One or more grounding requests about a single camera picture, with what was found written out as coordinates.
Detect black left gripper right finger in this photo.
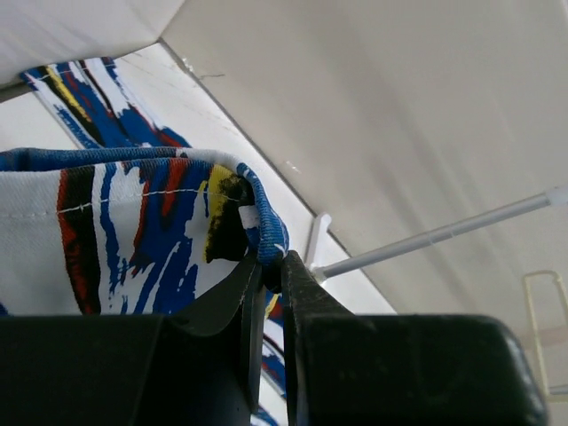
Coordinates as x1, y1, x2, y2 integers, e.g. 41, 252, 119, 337
281, 251, 548, 425

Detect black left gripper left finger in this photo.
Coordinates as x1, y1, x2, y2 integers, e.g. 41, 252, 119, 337
1, 254, 264, 425

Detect white clothes rack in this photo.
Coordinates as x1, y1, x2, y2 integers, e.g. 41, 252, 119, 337
314, 185, 567, 281

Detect blue patterned trousers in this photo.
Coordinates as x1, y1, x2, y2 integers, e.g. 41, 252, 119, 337
0, 56, 292, 426

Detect cream clothes hanger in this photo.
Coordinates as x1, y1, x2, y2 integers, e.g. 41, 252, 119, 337
522, 270, 568, 398

